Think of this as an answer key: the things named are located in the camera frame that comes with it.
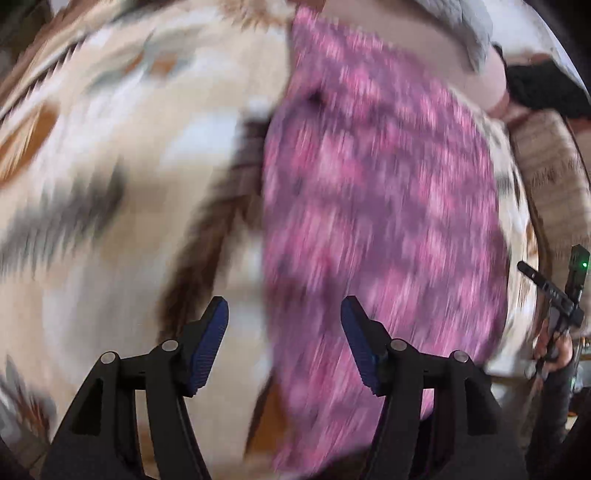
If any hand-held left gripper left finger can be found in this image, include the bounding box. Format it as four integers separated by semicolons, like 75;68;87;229
39;296;230;480

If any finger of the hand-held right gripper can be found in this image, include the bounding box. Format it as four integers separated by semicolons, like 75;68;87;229
517;261;557;298

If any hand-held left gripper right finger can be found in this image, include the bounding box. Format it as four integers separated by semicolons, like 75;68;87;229
341;295;529;480

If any purple floral cloth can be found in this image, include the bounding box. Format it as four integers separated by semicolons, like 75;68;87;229
261;7;511;476

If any person's right forearm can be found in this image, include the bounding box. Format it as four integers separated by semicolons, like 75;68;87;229
526;362;580;467

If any person's right hand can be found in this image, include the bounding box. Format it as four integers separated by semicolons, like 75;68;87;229
533;319;574;376

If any brown striped cushion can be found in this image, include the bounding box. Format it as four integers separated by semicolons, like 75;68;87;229
510;111;591;324

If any black cloth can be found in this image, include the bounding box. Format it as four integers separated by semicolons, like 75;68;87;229
505;60;591;118

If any pink bolster pillow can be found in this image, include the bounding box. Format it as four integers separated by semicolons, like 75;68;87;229
434;28;509;116

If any leaf print beige blanket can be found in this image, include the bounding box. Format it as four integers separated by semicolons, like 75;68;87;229
0;0;541;480

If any grey fleece cloth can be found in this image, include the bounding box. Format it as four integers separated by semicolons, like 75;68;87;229
406;0;495;70

